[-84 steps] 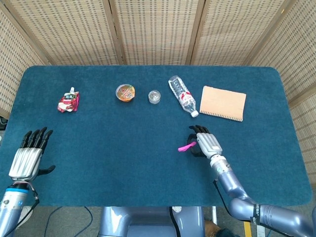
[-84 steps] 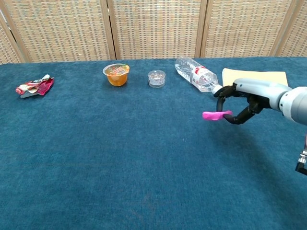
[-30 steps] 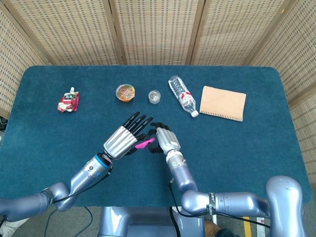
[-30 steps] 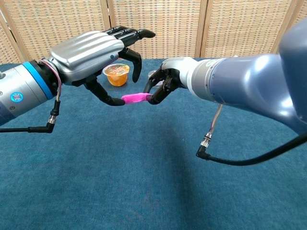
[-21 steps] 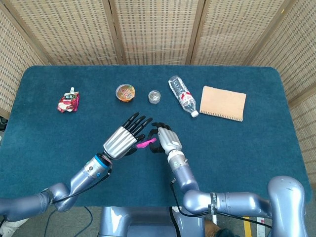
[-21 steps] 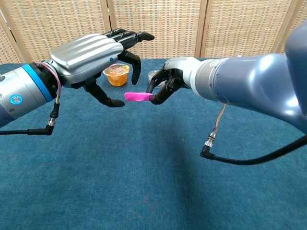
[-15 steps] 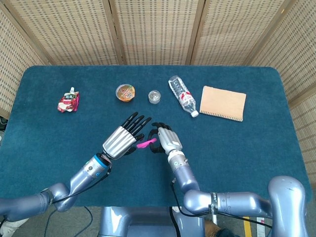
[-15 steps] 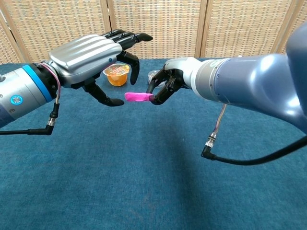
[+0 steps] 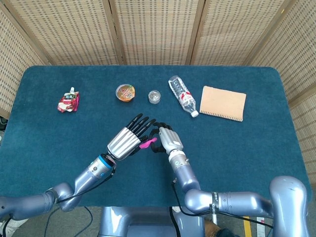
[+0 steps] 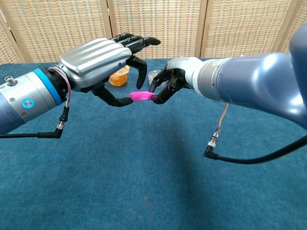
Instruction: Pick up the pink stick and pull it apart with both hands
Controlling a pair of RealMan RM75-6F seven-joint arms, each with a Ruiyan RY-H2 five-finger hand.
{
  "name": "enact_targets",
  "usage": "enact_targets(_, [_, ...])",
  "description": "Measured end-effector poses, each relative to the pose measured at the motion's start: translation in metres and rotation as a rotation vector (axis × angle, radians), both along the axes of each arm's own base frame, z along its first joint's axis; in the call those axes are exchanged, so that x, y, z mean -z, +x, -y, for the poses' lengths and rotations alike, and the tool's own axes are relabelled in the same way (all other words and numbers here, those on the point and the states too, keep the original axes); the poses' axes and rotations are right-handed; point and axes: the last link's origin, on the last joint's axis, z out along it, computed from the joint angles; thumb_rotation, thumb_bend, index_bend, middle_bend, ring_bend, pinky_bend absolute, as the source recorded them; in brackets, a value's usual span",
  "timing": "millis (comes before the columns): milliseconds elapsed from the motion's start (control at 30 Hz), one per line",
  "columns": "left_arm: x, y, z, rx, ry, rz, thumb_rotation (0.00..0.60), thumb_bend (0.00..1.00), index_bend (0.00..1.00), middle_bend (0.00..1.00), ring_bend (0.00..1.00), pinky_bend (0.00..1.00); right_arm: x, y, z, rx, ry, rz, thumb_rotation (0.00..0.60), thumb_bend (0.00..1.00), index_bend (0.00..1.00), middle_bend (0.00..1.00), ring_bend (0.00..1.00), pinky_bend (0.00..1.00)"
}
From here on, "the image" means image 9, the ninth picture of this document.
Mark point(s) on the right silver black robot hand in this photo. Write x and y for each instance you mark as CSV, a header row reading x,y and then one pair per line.
x,y
169,139

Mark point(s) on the teal table cloth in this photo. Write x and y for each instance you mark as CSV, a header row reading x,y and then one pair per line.
x,y
234,153

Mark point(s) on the tan spiral notebook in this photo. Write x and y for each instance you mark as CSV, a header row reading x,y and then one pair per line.
x,y
222,103

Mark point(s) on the woven folding screen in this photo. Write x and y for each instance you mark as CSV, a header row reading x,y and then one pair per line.
x,y
158,29

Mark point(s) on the small clear plastic container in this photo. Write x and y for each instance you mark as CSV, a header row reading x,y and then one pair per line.
x,y
154,96

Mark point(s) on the clear plastic water bottle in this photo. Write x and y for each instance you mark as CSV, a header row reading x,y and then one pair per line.
x,y
184,96

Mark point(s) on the pink elongated toy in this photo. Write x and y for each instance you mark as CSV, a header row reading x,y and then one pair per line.
x,y
145,145

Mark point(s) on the orange jelly cup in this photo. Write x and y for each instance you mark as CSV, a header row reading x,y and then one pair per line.
x,y
125,93

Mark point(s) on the crumpled red snack pouch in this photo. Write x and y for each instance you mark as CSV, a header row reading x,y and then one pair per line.
x,y
68,101

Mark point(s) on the yellow floor tape strip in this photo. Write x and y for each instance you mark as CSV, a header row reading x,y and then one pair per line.
x,y
247,227

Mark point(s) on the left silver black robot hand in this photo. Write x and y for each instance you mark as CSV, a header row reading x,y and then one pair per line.
x,y
123,144

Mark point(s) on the grey-blue robot torso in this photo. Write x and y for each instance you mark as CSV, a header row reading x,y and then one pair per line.
x,y
148,224

